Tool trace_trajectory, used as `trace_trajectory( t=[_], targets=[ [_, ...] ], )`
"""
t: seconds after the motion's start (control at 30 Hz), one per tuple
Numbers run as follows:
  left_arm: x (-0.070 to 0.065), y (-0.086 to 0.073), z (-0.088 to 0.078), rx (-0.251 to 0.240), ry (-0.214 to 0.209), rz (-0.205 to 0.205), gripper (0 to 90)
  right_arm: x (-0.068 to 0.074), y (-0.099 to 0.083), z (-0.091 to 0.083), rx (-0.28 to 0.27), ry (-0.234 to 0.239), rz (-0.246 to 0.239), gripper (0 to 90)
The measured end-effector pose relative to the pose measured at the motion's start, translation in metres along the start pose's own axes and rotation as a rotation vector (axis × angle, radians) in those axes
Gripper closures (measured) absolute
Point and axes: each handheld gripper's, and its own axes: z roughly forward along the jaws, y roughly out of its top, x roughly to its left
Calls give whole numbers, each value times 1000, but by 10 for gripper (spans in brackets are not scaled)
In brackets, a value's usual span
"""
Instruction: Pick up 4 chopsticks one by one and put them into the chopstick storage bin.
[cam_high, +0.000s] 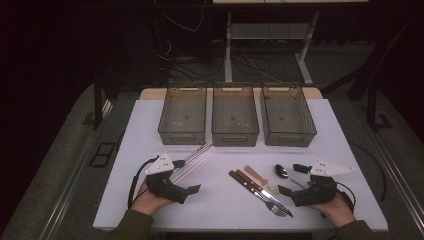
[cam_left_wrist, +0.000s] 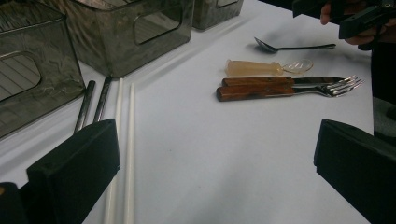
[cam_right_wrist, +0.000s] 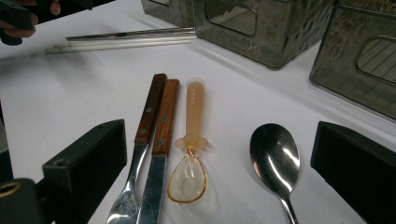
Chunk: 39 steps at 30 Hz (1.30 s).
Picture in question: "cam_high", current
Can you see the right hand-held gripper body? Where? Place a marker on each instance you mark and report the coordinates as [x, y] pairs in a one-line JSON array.
[[316, 195]]

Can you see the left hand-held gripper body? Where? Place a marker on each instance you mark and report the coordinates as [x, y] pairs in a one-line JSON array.
[[163, 188]]

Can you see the white-legged desk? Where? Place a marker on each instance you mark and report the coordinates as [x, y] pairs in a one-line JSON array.
[[228, 50]]

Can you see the person's left hand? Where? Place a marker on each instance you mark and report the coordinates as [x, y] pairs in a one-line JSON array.
[[146, 201]]

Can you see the black metal stand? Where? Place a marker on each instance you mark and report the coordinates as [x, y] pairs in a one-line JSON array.
[[371, 106], [97, 100]]

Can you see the person's right hand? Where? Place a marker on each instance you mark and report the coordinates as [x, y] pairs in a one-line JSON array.
[[336, 211]]

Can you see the brown transparent plastic bin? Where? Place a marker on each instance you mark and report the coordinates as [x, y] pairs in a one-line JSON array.
[[235, 116], [183, 116], [286, 116]]

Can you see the metal floor rail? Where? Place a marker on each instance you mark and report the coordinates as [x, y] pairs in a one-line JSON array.
[[80, 166], [396, 173]]

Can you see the black floor socket frame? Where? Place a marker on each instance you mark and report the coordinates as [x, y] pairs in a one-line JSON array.
[[96, 161]]

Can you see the metal spoon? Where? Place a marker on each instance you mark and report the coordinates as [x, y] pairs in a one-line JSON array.
[[281, 170]]

